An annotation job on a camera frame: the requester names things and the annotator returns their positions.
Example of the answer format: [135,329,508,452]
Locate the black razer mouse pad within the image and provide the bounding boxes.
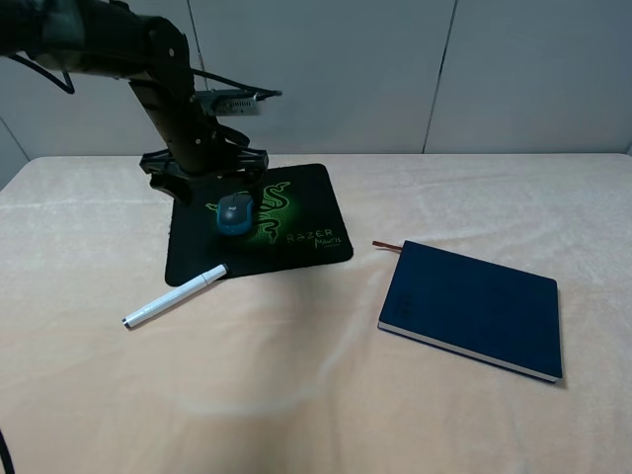
[165,164,354,286]

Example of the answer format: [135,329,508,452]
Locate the blue black computer mouse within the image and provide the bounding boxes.
[216,193,253,237]

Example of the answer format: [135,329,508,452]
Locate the black cable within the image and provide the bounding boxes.
[0,428,15,474]

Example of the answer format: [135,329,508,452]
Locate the dark blue notebook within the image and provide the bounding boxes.
[377,241,563,383]

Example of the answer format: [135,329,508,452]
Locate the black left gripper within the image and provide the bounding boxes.
[140,118,269,211]

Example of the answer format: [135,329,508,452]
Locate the white marker pen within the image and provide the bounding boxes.
[121,265,228,330]

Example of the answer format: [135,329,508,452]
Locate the brown ribbon bookmark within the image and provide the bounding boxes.
[371,241,403,253]

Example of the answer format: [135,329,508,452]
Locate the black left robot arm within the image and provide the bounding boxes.
[1,1,281,207]

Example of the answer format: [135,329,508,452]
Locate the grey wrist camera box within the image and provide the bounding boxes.
[196,89,282,117]

